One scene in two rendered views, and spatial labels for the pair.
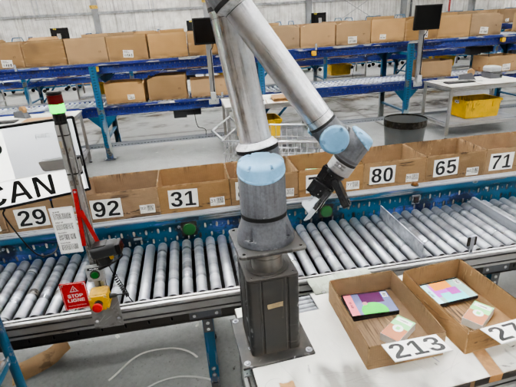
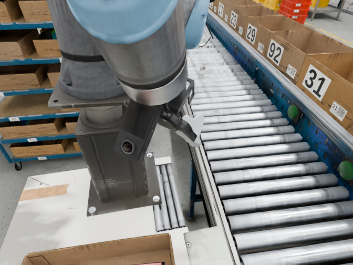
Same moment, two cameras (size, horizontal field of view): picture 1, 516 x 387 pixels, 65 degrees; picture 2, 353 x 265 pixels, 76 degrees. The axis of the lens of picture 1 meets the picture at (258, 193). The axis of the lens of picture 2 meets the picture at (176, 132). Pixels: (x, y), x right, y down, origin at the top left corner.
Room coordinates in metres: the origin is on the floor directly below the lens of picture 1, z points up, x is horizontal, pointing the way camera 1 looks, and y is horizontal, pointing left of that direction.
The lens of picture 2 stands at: (1.41, -0.57, 1.47)
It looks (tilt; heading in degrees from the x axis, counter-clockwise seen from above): 40 degrees down; 91
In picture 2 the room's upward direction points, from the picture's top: straight up
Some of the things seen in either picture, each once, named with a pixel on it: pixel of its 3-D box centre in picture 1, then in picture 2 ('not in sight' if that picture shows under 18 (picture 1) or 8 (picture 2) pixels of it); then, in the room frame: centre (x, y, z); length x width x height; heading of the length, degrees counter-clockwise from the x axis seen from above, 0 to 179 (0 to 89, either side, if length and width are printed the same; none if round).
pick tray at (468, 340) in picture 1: (461, 300); not in sight; (1.27, -0.77, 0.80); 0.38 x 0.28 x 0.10; 14
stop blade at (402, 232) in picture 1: (399, 229); not in sight; (1.91, -0.75, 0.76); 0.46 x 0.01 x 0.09; 9
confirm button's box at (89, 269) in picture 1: (95, 272); not in sight; (1.39, 0.67, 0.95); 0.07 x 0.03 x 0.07; 99
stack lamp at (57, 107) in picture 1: (56, 103); not in sight; (1.42, 0.68, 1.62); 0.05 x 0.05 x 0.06
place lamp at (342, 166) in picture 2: not in sight; (345, 171); (2.04, 0.00, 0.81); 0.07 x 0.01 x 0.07; 99
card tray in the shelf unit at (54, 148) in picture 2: not in sight; (43, 138); (0.24, 0.87, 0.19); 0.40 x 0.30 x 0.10; 7
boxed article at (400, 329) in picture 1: (398, 331); not in sight; (1.16, -0.48, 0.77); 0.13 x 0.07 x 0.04; 133
